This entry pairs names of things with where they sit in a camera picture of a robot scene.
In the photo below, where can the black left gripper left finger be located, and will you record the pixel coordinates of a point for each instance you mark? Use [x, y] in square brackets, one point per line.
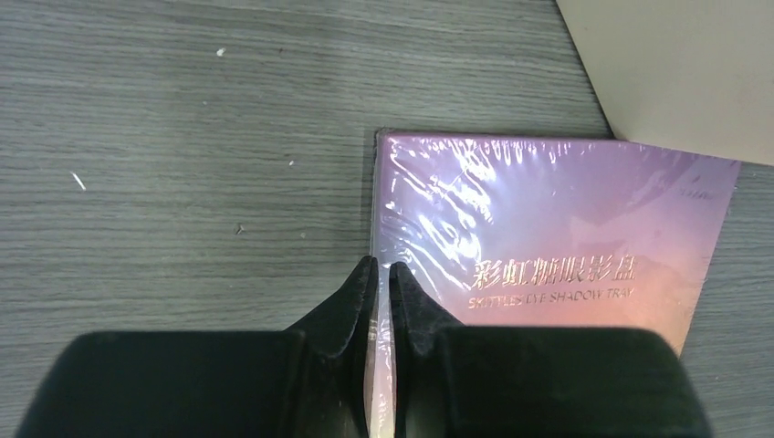
[306, 380]

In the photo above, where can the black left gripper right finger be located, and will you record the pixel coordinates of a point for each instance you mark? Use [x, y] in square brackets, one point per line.
[454, 380]

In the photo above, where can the holographic eyeshadow palette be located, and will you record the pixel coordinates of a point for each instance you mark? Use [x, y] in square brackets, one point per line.
[529, 232]

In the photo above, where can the white pink drawer organizer box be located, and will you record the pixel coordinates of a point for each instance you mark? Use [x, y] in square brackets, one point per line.
[687, 75]

